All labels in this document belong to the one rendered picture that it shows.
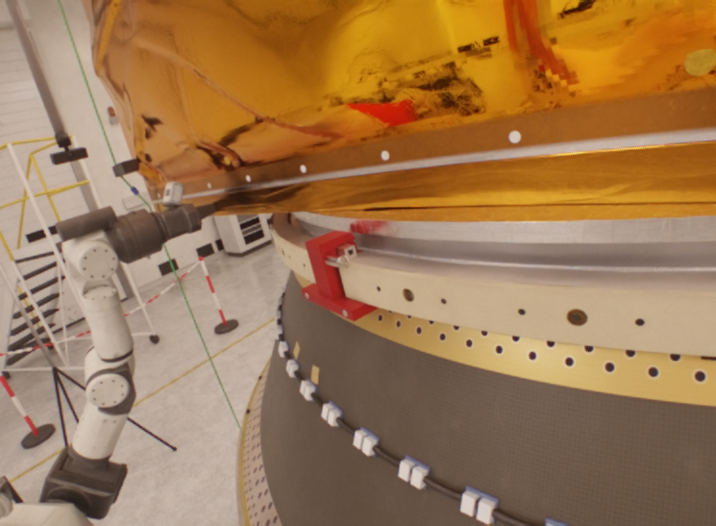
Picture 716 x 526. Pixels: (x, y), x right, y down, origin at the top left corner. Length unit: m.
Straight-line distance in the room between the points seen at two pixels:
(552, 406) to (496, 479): 0.10
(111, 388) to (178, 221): 0.34
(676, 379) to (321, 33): 0.46
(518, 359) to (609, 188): 0.17
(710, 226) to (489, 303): 0.17
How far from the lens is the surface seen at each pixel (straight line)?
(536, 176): 0.40
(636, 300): 0.33
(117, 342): 0.84
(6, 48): 8.02
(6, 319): 5.81
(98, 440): 0.97
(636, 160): 0.38
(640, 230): 0.35
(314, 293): 0.52
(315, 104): 0.48
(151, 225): 0.78
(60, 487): 1.03
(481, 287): 0.35
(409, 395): 0.48
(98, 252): 0.73
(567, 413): 0.41
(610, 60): 0.36
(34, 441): 4.48
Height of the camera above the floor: 1.86
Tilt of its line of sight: 20 degrees down
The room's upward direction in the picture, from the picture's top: 14 degrees counter-clockwise
